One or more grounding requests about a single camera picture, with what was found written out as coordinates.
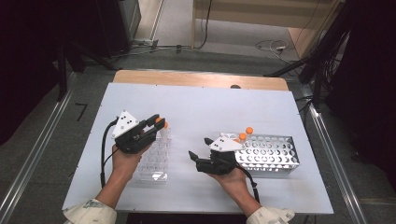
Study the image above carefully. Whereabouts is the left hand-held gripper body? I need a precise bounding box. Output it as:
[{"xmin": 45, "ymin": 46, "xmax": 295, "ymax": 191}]
[{"xmin": 110, "ymin": 109, "xmax": 155, "ymax": 155}]

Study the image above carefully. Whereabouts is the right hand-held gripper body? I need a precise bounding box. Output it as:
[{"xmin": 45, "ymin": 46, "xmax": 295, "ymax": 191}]
[{"xmin": 195, "ymin": 135, "xmax": 246, "ymax": 176}]

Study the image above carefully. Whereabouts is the clear plastic tube rack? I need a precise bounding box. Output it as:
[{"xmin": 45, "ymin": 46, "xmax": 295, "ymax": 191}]
[{"xmin": 135, "ymin": 125, "xmax": 173, "ymax": 183}]

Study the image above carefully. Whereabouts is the metal tube rack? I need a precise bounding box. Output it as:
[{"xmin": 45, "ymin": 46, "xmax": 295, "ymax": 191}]
[{"xmin": 219, "ymin": 132, "xmax": 301, "ymax": 175}]

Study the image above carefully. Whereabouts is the person's right hand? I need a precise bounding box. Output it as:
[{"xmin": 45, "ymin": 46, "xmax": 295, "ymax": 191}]
[{"xmin": 207, "ymin": 165, "xmax": 250, "ymax": 201}]

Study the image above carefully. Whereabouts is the person's left hand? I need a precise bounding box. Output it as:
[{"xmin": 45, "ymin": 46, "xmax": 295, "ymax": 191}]
[{"xmin": 111, "ymin": 143, "xmax": 154, "ymax": 185}]

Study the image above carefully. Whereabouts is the white work board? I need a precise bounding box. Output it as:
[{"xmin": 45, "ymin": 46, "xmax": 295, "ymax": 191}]
[{"xmin": 61, "ymin": 81, "xmax": 334, "ymax": 216}]

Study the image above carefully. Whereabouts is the wooden table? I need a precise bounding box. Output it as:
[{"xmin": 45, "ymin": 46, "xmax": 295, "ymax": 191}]
[{"xmin": 112, "ymin": 69, "xmax": 290, "ymax": 92}]

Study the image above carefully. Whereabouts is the person's right cream sleeve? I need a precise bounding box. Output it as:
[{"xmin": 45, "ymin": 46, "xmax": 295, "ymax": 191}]
[{"xmin": 245, "ymin": 205, "xmax": 296, "ymax": 224}]

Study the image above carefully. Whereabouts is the person's cream sleeve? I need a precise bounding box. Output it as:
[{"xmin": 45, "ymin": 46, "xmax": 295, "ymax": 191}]
[
  {"xmin": 245, "ymin": 205, "xmax": 296, "ymax": 224},
  {"xmin": 62, "ymin": 198, "xmax": 118, "ymax": 224}
]

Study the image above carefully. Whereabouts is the black metal stand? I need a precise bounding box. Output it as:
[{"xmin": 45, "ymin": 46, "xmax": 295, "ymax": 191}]
[{"xmin": 55, "ymin": 39, "xmax": 120, "ymax": 103}]

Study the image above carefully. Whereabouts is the person's left cream sleeve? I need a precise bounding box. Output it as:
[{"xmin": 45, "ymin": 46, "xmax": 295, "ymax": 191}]
[{"xmin": 62, "ymin": 198, "xmax": 118, "ymax": 224}]

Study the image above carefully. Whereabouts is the dark cabinet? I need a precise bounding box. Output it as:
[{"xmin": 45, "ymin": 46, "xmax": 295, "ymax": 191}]
[{"xmin": 92, "ymin": 0, "xmax": 143, "ymax": 59}]

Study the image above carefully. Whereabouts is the light wooden desk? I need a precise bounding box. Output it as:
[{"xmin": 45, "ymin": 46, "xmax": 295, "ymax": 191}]
[{"xmin": 191, "ymin": 0, "xmax": 344, "ymax": 59}]

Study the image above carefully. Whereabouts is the left hand-held gripper black cable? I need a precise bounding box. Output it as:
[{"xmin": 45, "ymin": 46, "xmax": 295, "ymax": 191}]
[{"xmin": 99, "ymin": 117, "xmax": 121, "ymax": 189}]

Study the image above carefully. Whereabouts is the hand-held gripper black cable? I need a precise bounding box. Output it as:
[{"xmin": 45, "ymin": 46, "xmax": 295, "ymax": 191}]
[
  {"xmin": 218, "ymin": 157, "xmax": 262, "ymax": 203},
  {"xmin": 99, "ymin": 117, "xmax": 121, "ymax": 189}
]

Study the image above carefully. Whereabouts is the right hand-held gripper black cable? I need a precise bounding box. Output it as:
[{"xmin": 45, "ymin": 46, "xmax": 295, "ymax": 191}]
[{"xmin": 218, "ymin": 157, "xmax": 262, "ymax": 203}]

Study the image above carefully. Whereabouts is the grey floor cable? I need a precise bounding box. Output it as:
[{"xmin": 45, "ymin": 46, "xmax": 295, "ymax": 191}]
[{"xmin": 110, "ymin": 38, "xmax": 194, "ymax": 60}]

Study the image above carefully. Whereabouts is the aluminium floor rail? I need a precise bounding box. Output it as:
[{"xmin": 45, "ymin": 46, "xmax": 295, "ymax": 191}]
[
  {"xmin": 299, "ymin": 83, "xmax": 369, "ymax": 224},
  {"xmin": 0, "ymin": 72, "xmax": 79, "ymax": 224}
]

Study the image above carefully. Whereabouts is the black hanging cable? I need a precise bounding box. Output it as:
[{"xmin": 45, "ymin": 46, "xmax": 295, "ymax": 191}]
[{"xmin": 195, "ymin": 0, "xmax": 214, "ymax": 51}]

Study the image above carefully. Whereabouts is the white cable with plug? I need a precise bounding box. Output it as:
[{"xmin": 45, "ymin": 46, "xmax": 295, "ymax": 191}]
[{"xmin": 254, "ymin": 39, "xmax": 291, "ymax": 64}]

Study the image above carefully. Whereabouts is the black stand with cables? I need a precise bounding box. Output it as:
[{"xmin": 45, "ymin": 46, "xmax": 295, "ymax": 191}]
[{"xmin": 263, "ymin": 0, "xmax": 354, "ymax": 110}]

